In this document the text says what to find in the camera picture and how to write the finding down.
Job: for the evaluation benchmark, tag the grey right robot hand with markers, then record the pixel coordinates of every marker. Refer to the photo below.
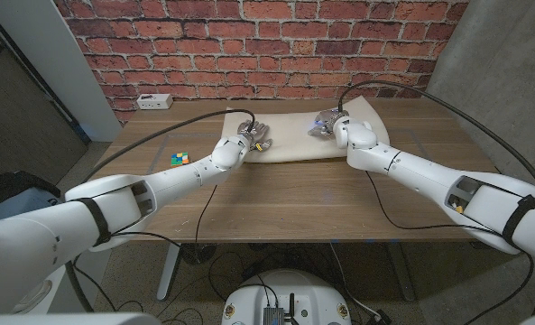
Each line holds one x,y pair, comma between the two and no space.
325,122

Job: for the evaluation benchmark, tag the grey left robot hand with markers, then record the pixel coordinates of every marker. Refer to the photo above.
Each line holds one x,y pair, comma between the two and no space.
254,133

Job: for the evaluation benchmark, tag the beige cloth sheet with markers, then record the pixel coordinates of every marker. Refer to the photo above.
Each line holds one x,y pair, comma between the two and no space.
294,135

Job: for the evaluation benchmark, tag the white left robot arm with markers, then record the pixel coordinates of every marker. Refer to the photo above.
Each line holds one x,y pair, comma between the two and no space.
113,203

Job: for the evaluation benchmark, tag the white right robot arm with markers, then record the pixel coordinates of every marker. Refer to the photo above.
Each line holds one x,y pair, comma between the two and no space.
429,176

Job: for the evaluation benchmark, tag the multicolour lego cube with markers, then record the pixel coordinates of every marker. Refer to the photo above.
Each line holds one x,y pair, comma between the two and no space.
180,159

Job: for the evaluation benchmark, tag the red brick print backdrop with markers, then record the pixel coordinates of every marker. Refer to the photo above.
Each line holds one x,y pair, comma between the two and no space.
249,45

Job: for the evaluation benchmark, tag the white power strip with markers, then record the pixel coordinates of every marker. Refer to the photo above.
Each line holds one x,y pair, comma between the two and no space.
154,101

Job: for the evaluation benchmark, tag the black floor fan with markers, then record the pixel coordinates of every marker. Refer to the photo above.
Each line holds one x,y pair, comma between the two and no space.
198,253

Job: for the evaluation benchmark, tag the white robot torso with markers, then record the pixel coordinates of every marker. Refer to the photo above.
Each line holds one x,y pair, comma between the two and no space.
294,289

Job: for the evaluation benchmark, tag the white table leg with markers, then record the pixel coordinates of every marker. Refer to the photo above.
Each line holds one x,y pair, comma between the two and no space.
168,275

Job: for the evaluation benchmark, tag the grey table leg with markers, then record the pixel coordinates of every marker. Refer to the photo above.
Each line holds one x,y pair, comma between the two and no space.
402,275

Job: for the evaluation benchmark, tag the small grey electronics box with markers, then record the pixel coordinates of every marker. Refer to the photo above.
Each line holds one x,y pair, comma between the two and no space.
273,316

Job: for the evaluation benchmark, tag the black floor plug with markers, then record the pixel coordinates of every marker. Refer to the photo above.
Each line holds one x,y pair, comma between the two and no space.
380,317

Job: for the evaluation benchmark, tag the blue storage container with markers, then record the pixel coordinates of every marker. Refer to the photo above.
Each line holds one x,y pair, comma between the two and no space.
10,203

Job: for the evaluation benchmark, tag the black cloth bundle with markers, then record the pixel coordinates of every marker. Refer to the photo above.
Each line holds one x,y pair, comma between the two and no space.
5,185

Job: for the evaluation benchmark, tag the white sneaker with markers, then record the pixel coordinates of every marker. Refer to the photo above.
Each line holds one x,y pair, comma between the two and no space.
32,295

